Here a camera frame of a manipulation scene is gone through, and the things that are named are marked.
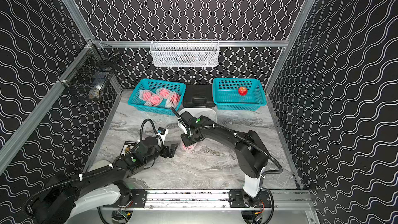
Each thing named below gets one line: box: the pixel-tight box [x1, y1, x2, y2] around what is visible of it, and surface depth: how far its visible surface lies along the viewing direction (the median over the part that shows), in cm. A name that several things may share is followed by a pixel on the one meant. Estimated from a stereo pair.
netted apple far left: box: [138, 89, 153, 102], surface depth 112 cm
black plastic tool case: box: [182, 84, 216, 108], surface depth 109 cm
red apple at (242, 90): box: [238, 86, 248, 96], surface depth 116 cm
